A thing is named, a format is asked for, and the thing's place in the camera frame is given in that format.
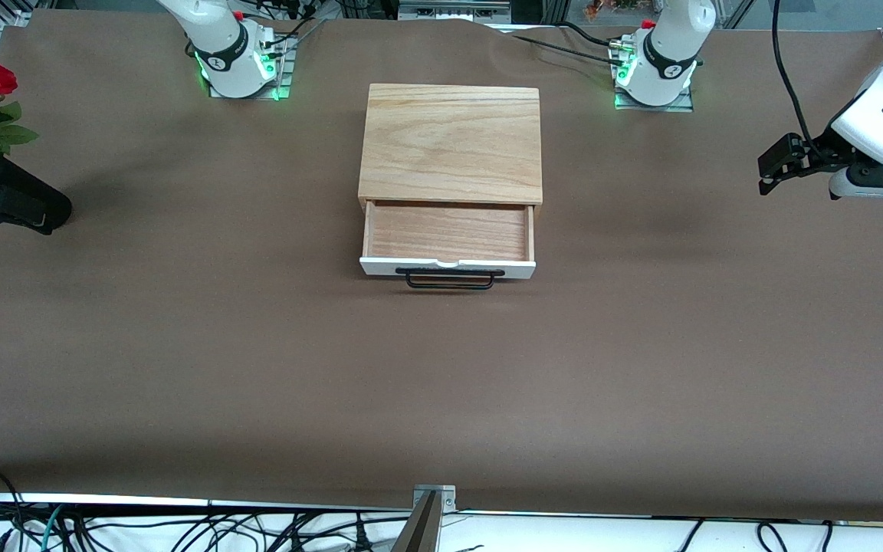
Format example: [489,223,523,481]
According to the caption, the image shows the wooden drawer white front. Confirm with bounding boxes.
[359,201,537,279]

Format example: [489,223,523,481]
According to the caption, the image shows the black metal drawer handle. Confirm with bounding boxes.
[396,268,506,291]

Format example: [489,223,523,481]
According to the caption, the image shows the light wooden drawer cabinet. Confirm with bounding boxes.
[357,83,544,212]

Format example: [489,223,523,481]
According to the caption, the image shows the orange artificial flowers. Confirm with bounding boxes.
[583,0,642,21]

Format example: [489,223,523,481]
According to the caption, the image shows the brown table cover sheet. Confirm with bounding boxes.
[0,8,883,524]

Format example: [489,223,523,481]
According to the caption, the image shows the grey metal power strip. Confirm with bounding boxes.
[399,0,512,24]

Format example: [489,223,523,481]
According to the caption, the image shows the teal cable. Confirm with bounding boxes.
[40,504,67,552]

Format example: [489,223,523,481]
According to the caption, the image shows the grey metal edge bracket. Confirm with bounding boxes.
[413,484,458,513]

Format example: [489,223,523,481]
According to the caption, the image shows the aluminium camera mount beam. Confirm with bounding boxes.
[390,491,442,552]

